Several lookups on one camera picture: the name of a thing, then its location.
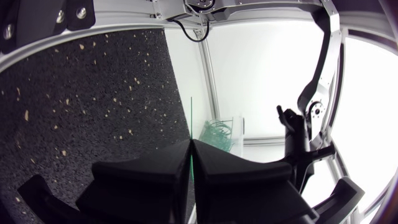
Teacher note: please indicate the clear plastic bin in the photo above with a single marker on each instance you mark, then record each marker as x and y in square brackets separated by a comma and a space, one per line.
[237, 137]

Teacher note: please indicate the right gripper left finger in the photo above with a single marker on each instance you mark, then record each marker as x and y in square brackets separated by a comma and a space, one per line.
[146, 186]

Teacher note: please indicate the black speckled mat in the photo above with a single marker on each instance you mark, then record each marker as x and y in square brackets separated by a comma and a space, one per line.
[93, 109]

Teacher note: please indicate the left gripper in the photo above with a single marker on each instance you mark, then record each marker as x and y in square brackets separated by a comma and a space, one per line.
[297, 146]

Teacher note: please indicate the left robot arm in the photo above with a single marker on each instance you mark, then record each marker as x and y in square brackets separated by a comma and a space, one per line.
[326, 62]

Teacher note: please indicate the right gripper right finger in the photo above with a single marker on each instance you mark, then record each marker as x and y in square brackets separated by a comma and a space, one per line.
[236, 193]

